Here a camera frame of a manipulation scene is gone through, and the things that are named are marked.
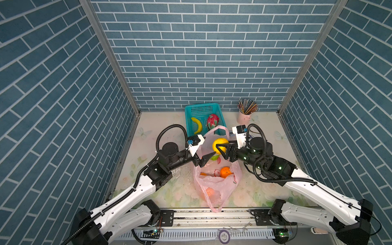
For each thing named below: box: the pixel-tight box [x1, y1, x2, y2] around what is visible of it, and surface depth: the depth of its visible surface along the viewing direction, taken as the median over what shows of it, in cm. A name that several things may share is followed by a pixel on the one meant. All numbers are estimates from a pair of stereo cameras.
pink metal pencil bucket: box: [236, 110, 253, 126], surface depth 108 cm
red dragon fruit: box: [206, 113, 220, 131], surface depth 107 cm
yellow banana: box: [190, 116, 203, 135], surface depth 113 cm
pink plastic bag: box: [192, 125, 243, 213], surface depth 74 cm
